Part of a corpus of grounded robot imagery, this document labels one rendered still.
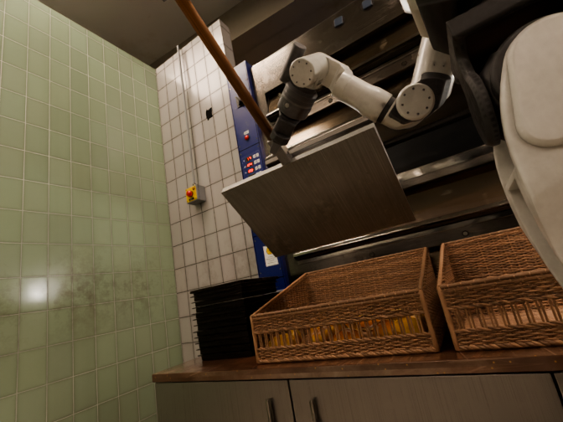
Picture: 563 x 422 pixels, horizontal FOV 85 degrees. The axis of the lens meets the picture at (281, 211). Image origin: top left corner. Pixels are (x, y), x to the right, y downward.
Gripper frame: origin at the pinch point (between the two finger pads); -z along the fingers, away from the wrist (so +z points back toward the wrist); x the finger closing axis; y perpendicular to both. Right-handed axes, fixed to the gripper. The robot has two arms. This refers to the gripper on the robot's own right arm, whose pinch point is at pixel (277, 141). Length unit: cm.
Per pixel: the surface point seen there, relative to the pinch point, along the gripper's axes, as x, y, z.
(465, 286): -31, -54, 5
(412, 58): 73, -39, 24
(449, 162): 34, -65, 5
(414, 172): 35, -58, -6
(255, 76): 101, 26, -27
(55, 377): -49, 44, -121
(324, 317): -33, -33, -26
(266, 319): -31, -21, -43
